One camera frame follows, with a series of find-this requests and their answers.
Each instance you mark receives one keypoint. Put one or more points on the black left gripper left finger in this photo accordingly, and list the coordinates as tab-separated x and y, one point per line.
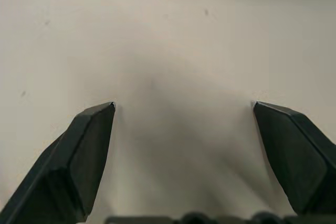
68	161

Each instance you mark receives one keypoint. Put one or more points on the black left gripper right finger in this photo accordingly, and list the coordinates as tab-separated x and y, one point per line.
296	155

